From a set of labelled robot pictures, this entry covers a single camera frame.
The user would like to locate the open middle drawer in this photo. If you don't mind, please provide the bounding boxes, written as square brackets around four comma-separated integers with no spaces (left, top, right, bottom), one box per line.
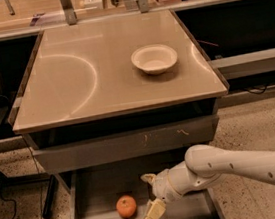
[57,141,241,219]

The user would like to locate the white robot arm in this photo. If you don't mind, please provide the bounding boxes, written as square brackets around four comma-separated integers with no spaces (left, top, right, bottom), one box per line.
[141,145,275,219]

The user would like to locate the orange fruit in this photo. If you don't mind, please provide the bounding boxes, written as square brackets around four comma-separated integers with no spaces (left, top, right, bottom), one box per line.
[116,195,137,219]

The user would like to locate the metal post left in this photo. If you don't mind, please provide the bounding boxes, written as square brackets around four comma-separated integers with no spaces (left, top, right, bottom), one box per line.
[60,0,77,26]

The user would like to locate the white paper bowl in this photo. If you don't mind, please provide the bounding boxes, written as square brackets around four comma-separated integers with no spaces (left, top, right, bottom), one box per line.
[131,44,178,75]

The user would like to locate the grey side shelf right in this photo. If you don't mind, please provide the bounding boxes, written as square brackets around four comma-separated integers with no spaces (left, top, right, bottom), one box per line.
[211,48,275,80]

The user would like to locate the black table leg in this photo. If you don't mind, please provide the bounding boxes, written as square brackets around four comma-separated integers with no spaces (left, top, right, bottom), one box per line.
[41,175,58,219]

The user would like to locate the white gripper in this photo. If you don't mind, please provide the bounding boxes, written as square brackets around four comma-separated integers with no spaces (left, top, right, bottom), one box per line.
[140,169,181,219]

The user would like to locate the black floor cable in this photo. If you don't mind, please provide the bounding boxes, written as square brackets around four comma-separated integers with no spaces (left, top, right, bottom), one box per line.
[0,91,50,219]

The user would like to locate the grey drawer cabinet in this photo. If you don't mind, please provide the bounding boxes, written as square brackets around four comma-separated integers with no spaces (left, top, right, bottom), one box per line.
[0,2,249,219]

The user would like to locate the closed top drawer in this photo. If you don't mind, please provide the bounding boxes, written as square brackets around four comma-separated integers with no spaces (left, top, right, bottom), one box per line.
[33,114,219,174]

